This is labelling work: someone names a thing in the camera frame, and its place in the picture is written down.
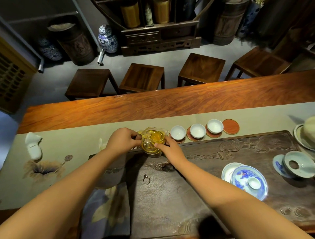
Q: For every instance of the small metal hook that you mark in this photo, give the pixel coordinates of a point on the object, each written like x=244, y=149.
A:
x=147, y=179

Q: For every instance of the square wooden stool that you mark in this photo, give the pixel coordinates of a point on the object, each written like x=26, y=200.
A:
x=201, y=66
x=258, y=62
x=88, y=82
x=142, y=76

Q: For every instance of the glass pitcher with tea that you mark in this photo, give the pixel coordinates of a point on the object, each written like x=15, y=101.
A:
x=151, y=139

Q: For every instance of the person's left hand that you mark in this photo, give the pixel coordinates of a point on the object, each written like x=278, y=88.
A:
x=120, y=141

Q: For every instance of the person's right thumb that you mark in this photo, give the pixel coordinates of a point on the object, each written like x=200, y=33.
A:
x=161, y=146

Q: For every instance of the person's right hand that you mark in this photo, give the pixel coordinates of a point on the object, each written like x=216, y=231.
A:
x=174, y=155

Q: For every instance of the dark wooden barrel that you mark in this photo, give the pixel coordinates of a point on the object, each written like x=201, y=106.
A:
x=228, y=22
x=73, y=44

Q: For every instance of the grey floral cloth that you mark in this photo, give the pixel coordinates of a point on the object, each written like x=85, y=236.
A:
x=108, y=211

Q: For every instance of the dark wooden side furniture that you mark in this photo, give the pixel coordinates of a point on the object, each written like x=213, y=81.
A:
x=292, y=46

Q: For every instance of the person's left forearm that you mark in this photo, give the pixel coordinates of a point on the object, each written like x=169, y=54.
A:
x=61, y=197

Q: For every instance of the slim pale vase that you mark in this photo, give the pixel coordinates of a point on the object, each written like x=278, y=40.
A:
x=149, y=14

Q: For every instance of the grey metal rack frame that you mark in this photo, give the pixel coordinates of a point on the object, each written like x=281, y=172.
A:
x=40, y=64

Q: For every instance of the white gaiwan saucer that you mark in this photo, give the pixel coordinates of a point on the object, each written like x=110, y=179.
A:
x=226, y=172

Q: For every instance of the round red coaster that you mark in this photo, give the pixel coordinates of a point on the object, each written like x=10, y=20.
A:
x=211, y=135
x=230, y=126
x=189, y=136
x=181, y=142

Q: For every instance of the blue and white saucer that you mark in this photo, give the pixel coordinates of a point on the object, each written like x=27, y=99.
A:
x=278, y=166

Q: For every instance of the blue and white porcelain jar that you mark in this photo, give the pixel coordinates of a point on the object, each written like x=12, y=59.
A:
x=107, y=39
x=50, y=51

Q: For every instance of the person's left fingers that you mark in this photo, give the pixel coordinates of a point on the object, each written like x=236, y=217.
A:
x=135, y=137

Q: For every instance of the dark carved wooden cabinet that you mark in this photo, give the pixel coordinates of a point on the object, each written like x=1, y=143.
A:
x=157, y=37

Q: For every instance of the pale ceramic plate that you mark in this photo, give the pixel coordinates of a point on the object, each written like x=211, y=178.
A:
x=298, y=135

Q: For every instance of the person's right forearm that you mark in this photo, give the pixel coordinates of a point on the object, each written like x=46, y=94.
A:
x=233, y=204

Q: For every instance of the dark carved wooden tea tray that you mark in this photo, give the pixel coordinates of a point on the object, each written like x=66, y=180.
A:
x=172, y=197

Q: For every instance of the tall blue and white vase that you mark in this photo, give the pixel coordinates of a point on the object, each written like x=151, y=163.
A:
x=248, y=17

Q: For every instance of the beige rounded teapot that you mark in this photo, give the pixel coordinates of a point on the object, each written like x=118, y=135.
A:
x=310, y=131

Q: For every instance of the yellow tea canister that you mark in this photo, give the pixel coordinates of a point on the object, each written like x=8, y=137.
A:
x=161, y=11
x=130, y=14

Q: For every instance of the blue and white gaiwan lid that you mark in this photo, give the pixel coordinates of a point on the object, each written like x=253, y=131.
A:
x=242, y=179

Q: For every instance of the white teacup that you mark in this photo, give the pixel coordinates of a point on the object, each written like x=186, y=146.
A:
x=215, y=126
x=178, y=132
x=197, y=130

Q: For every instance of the wooden lattice cabinet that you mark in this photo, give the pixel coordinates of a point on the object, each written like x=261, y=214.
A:
x=12, y=76

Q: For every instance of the beige painted table runner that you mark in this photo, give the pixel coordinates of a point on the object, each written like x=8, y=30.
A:
x=73, y=137

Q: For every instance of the white ceramic tea strainer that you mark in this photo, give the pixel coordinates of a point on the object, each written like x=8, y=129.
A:
x=304, y=165

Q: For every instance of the white ceramic ornament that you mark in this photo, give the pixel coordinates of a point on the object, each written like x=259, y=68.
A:
x=34, y=147

